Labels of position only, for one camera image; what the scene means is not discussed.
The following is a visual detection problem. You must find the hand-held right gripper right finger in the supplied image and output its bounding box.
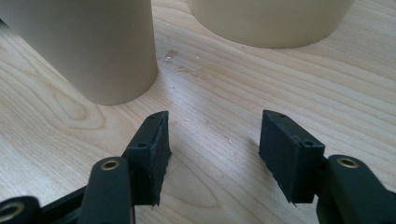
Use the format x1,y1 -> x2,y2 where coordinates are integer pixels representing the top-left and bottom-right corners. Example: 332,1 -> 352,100
259,109 -> 326,206

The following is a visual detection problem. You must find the beige cup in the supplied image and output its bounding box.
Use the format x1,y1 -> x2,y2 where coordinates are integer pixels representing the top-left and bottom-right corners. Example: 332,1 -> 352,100
0,0 -> 159,106

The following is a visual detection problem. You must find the beige round container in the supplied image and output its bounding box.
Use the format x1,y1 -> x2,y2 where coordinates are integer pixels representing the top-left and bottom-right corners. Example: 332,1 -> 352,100
188,0 -> 356,49

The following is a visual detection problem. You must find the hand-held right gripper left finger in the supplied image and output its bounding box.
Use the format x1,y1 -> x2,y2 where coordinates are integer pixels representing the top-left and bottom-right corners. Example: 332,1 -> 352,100
121,110 -> 173,207

